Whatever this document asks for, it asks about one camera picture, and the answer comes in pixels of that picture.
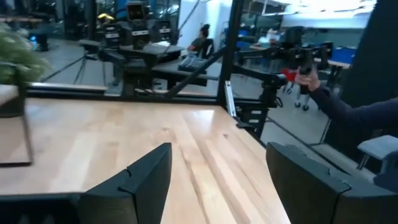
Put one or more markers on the blue storage bin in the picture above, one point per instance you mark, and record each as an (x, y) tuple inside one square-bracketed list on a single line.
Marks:
[(342, 55)]

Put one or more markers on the person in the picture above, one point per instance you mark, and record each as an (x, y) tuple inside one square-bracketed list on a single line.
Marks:
[(199, 43)]

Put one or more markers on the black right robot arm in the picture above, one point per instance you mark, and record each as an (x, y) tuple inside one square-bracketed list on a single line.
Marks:
[(136, 71)]

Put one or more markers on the person's forearm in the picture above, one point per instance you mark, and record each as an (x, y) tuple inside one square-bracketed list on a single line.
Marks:
[(357, 115)]

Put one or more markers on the grey side desk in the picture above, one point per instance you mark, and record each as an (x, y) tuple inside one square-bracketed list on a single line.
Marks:
[(174, 73)]

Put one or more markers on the person's hand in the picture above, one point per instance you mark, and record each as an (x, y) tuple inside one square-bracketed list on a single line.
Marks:
[(308, 81)]

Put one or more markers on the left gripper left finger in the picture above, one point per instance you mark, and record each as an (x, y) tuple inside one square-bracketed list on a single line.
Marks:
[(140, 193)]

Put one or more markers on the red rolling stool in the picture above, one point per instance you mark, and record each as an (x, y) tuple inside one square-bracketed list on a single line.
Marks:
[(289, 75)]

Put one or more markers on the grey stool seat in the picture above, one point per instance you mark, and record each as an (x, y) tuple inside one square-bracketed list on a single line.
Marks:
[(379, 146)]

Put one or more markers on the black computer keyboard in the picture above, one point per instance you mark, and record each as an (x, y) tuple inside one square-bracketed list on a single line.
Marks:
[(192, 64)]

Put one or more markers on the silver mounting plate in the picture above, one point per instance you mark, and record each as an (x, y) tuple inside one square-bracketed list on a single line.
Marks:
[(230, 98)]

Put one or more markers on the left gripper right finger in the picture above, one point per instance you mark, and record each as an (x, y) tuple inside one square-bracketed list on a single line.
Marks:
[(311, 193)]

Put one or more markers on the small green potted plant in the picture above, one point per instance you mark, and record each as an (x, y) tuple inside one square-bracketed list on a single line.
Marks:
[(15, 53)]

